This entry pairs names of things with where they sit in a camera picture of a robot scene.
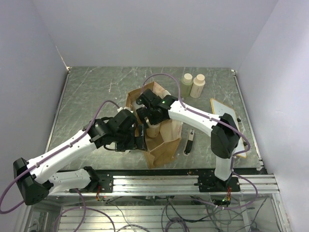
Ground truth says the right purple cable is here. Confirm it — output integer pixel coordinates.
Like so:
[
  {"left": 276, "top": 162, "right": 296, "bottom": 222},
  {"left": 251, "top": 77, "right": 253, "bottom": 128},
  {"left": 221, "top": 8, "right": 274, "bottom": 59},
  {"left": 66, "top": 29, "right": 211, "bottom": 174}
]
[{"left": 142, "top": 73, "right": 259, "bottom": 211}]

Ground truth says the cream bottle beige cap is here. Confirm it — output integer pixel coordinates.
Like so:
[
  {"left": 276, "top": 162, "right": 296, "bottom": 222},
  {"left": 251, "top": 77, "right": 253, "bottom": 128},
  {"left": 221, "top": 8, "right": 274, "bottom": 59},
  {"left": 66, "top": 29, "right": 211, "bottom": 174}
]
[{"left": 190, "top": 74, "right": 205, "bottom": 98}]

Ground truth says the black white utility knife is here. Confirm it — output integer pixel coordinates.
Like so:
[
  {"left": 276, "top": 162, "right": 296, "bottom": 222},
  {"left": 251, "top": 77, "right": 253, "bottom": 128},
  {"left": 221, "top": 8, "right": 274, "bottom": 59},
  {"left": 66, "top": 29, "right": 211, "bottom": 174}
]
[{"left": 183, "top": 129, "right": 195, "bottom": 156}]

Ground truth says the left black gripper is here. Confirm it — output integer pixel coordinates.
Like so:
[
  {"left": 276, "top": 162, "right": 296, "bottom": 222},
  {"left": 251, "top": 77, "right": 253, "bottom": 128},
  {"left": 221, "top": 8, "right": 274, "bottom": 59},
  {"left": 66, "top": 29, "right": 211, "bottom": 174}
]
[{"left": 114, "top": 123, "right": 148, "bottom": 152}]

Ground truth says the brown canvas tote bag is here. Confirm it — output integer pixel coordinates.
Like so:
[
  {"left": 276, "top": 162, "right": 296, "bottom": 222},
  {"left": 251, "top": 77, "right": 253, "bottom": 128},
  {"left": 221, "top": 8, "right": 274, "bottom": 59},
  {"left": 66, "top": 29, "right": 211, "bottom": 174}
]
[{"left": 126, "top": 82, "right": 183, "bottom": 169}]

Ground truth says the purple cable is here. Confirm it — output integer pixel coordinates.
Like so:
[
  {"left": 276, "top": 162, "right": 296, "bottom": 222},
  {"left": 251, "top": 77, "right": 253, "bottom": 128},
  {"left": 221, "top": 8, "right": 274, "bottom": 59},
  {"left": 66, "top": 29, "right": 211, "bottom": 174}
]
[
  {"left": 0, "top": 100, "right": 121, "bottom": 215},
  {"left": 142, "top": 73, "right": 259, "bottom": 211}
]

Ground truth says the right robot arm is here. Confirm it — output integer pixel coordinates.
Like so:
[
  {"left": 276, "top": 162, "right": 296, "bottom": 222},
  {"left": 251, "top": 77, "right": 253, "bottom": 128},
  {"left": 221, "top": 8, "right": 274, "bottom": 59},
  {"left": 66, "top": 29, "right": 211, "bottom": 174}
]
[{"left": 136, "top": 89, "right": 240, "bottom": 192}]

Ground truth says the small whiteboard yellow frame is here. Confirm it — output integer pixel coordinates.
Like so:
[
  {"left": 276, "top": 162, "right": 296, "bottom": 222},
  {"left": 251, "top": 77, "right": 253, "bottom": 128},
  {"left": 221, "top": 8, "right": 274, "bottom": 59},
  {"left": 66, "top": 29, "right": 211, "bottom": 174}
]
[{"left": 211, "top": 98, "right": 246, "bottom": 153}]

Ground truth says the white jug black cap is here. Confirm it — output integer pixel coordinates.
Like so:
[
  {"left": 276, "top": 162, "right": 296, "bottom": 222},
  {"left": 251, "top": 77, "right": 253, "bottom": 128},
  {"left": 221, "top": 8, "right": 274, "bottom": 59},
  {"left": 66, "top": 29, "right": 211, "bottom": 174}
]
[{"left": 131, "top": 101, "right": 143, "bottom": 114}]

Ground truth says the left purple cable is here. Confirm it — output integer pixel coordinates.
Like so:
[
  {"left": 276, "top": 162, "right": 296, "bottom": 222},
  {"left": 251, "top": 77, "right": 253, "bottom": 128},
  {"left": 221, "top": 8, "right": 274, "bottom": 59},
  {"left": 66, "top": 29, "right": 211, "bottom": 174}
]
[{"left": 0, "top": 100, "right": 121, "bottom": 215}]

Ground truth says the aluminium mounting rail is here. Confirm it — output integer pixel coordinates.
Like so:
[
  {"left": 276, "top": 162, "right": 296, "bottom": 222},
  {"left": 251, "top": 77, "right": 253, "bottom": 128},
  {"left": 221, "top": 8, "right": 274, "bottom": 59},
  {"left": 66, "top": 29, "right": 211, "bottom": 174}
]
[{"left": 50, "top": 175, "right": 277, "bottom": 196}]

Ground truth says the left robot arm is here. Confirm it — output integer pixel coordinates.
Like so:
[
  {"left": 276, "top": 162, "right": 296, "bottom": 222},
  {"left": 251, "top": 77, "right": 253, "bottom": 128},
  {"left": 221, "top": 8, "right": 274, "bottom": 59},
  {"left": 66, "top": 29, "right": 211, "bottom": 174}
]
[{"left": 13, "top": 109, "right": 147, "bottom": 205}]

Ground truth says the pale green bottle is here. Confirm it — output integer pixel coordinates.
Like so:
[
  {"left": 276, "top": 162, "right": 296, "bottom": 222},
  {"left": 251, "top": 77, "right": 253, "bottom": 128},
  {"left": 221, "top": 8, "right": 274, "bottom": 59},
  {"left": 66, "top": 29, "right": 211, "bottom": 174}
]
[{"left": 181, "top": 73, "right": 193, "bottom": 98}]

